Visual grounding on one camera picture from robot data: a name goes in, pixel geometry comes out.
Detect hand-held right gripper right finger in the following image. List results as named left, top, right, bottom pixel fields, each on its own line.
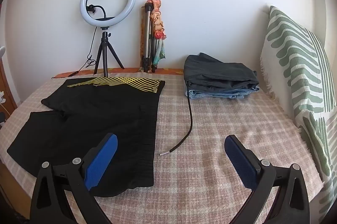
left=224, top=134, right=311, bottom=224

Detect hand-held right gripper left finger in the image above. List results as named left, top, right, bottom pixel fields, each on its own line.
left=30, top=133, right=118, bottom=224

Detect black pants with yellow stripes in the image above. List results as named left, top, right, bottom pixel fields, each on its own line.
left=7, top=77, right=166, bottom=197

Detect folded dark grey pants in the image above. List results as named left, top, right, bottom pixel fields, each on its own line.
left=183, top=52, right=260, bottom=90

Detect folded blue jeans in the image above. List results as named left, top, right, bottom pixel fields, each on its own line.
left=186, top=84, right=260, bottom=100

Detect orange patterned sheet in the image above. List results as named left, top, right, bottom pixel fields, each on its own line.
left=51, top=67, right=185, bottom=79

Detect green leaf patterned pillow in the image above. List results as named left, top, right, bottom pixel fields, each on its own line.
left=259, top=5, right=337, bottom=224

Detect black tripod stand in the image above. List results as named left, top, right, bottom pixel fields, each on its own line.
left=93, top=26, right=125, bottom=77

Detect wooden cabinet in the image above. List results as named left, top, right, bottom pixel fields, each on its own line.
left=0, top=63, right=17, bottom=122

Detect folded silver tripod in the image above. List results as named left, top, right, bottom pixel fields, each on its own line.
left=139, top=3, right=158, bottom=73

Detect orange patterned scarf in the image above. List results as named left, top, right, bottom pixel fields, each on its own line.
left=146, top=0, right=167, bottom=69

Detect black drawstring cord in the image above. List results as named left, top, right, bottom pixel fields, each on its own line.
left=159, top=83, right=194, bottom=156

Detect black ring light cable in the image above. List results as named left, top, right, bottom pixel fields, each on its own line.
left=52, top=28, right=96, bottom=79

